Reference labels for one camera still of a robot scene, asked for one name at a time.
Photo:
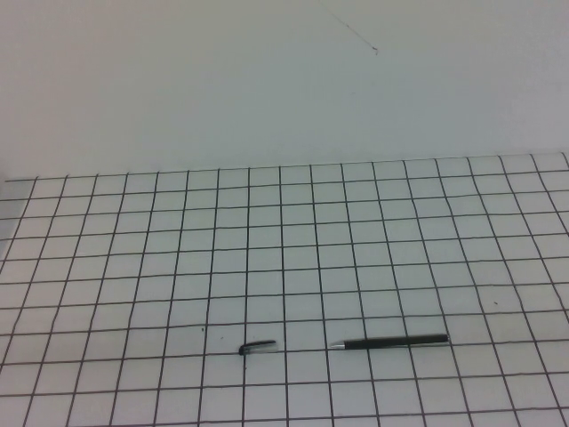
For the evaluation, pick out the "black ballpoint pen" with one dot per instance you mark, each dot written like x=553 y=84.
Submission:
x=400 y=341

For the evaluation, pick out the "clear pen cap black clip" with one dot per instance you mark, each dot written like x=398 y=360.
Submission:
x=258 y=347

